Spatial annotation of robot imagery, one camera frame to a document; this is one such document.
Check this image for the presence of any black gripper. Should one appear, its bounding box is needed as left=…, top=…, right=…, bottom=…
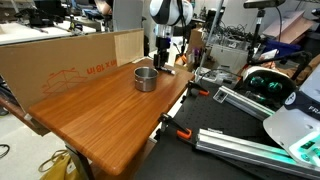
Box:
left=153, top=36, right=172, bottom=70

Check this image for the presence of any black and white marker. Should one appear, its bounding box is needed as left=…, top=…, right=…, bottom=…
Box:
left=159, top=66, right=176, bottom=76

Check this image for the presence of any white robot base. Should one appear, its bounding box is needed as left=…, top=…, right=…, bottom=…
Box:
left=262, top=64, right=320, bottom=168

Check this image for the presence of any small steel pot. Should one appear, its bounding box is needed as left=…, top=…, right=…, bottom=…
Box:
left=133, top=66, right=160, bottom=93

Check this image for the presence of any orange and black bar clamp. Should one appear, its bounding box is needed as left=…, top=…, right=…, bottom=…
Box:
left=185, top=81, right=211, bottom=98
left=157, top=112, right=194, bottom=141

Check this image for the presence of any silver metal pole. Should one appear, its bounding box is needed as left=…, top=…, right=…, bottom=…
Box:
left=198, top=0, right=226, bottom=82

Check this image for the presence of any black perforated breadboard table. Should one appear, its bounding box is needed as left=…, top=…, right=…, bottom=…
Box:
left=133, top=79, right=320, bottom=180

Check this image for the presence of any large flat cardboard box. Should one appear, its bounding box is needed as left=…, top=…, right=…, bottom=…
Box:
left=0, top=28, right=145, bottom=113

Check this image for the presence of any white VR headset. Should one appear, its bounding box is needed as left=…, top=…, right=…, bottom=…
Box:
left=240, top=65, right=298, bottom=108

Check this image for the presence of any blue plastic bin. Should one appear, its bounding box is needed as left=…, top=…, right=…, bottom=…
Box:
left=262, top=37, right=304, bottom=58

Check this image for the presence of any black table leg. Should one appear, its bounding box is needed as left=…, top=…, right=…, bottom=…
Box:
left=64, top=143, right=98, bottom=180

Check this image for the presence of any white desk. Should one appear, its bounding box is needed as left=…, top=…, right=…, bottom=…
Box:
left=0, top=20, right=98, bottom=47

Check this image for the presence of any folded cardboard sheet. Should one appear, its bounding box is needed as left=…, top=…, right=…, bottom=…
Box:
left=261, top=9, right=316, bottom=45

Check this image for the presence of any yellow bag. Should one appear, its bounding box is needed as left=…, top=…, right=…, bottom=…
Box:
left=37, top=149, right=83, bottom=180

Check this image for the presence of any short aluminium rail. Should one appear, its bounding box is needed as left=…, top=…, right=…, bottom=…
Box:
left=212, top=85, right=278, bottom=122

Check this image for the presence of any black camera on stand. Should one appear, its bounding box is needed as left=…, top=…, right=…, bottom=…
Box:
left=242, top=0, right=288, bottom=66

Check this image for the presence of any long aluminium rail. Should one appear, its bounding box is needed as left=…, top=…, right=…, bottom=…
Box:
left=195, top=127, right=320, bottom=180

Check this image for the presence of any black floor cable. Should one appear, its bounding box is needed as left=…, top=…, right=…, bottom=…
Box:
left=0, top=143, right=11, bottom=160

